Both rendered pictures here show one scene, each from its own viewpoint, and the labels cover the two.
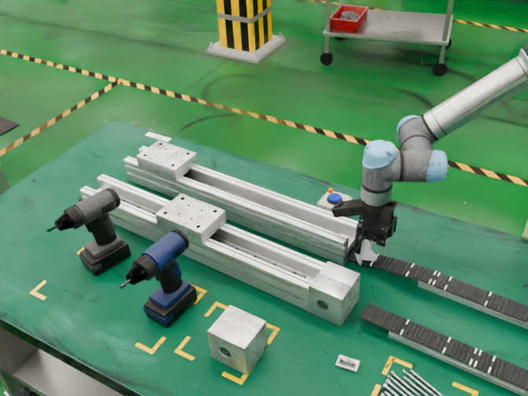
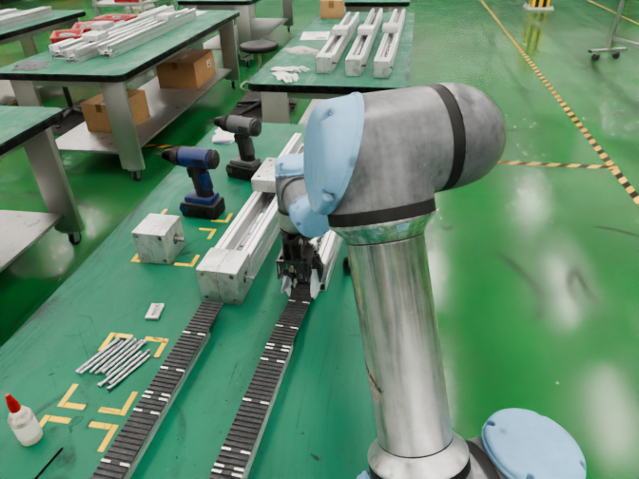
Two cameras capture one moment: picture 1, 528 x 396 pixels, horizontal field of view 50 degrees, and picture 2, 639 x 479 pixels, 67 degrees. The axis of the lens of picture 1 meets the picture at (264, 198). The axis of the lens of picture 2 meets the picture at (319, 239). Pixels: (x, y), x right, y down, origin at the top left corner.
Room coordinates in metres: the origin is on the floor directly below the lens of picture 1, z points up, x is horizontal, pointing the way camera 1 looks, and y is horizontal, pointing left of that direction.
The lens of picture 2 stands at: (0.84, -1.11, 1.54)
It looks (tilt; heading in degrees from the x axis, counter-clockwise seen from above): 34 degrees down; 68
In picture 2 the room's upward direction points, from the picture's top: 1 degrees counter-clockwise
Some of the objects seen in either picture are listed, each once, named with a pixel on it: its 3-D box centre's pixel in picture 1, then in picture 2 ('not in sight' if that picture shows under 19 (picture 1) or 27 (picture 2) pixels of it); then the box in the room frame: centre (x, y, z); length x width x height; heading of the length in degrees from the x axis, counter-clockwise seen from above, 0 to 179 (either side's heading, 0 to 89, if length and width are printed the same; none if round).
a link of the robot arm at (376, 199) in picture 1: (376, 191); (297, 217); (1.12, -0.28, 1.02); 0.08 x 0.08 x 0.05
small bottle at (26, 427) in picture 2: not in sight; (20, 416); (0.55, -0.42, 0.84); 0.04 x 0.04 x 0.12
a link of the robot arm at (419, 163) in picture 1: (419, 162); (317, 206); (1.13, -0.38, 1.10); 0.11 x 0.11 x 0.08; 85
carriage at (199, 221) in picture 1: (192, 221); (277, 179); (1.22, 0.20, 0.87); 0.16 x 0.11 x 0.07; 55
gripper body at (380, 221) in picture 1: (376, 218); (297, 250); (1.11, -0.28, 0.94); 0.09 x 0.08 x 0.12; 55
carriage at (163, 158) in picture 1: (167, 163); not in sight; (1.52, 0.30, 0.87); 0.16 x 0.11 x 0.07; 55
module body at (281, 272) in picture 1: (193, 234); (278, 192); (1.22, 0.20, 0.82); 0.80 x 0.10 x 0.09; 55
